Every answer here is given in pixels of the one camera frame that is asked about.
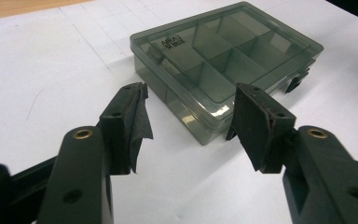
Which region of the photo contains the white board mat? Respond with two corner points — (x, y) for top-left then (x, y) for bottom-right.
(0, 0), (358, 224)

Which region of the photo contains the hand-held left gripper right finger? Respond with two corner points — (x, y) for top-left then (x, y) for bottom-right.
(226, 82), (358, 224)

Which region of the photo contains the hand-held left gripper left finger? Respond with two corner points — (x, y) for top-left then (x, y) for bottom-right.
(36, 81), (154, 224)

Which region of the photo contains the grey translucent compartment box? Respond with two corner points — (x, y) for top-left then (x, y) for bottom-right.
(130, 1), (324, 147)

